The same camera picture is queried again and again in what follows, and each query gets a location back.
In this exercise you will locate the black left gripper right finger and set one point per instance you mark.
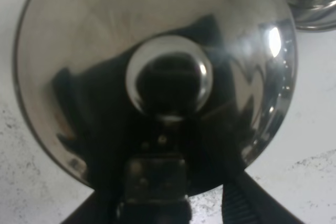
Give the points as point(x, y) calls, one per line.
point(244, 201)

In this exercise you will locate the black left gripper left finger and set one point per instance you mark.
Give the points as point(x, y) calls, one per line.
point(100, 207)

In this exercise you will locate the stainless steel teapot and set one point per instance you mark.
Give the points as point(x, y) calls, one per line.
point(155, 100)

